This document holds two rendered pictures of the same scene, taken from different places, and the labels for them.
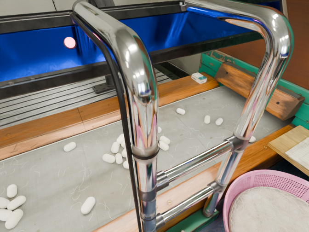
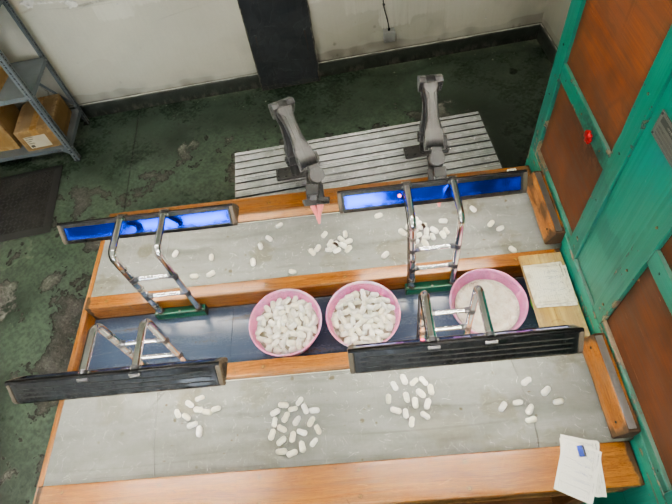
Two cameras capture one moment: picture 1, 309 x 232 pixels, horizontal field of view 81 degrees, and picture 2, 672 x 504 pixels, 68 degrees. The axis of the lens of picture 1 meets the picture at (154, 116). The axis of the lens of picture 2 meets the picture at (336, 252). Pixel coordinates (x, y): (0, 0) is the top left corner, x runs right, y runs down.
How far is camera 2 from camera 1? 1.48 m
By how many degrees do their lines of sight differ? 28
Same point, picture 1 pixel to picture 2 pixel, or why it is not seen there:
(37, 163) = (357, 220)
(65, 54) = (397, 198)
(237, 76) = (536, 192)
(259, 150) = (508, 259)
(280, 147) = (523, 261)
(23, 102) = (337, 153)
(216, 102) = (514, 208)
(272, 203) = (494, 291)
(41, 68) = (388, 202)
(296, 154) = (530, 269)
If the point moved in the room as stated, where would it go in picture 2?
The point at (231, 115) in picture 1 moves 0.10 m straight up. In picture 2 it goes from (517, 225) to (522, 209)
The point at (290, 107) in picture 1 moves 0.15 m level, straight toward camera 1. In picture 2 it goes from (550, 235) to (513, 250)
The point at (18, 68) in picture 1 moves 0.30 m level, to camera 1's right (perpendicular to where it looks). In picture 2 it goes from (382, 202) to (471, 228)
